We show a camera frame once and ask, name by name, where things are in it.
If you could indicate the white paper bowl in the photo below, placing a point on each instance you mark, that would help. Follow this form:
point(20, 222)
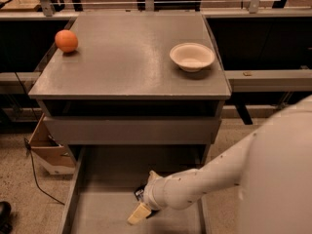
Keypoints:
point(192, 57)

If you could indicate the open grey middle drawer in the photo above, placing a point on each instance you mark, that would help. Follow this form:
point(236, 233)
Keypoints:
point(102, 192)

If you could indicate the grey metal bench rail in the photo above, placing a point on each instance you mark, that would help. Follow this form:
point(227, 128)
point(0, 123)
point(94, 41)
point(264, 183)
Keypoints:
point(244, 81)

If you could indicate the black shoe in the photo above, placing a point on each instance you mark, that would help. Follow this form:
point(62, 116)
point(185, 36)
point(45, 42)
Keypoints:
point(5, 210)

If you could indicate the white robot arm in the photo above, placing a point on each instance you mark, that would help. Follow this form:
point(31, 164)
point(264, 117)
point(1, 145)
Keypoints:
point(272, 167)

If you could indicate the orange fruit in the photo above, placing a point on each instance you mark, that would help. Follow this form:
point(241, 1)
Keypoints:
point(66, 41)

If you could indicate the grey drawer cabinet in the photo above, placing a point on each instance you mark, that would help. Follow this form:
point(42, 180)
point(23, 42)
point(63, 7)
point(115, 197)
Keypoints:
point(122, 68)

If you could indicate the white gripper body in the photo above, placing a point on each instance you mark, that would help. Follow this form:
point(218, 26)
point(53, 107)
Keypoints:
point(150, 192)

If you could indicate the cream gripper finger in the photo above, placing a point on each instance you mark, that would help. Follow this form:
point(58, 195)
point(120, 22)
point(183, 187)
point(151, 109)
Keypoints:
point(141, 212)
point(153, 175)

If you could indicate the open cardboard box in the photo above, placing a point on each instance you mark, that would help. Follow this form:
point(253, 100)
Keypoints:
point(52, 156)

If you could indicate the closed grey top drawer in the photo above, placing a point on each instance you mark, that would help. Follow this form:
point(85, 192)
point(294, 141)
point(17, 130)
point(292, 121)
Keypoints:
point(133, 130)

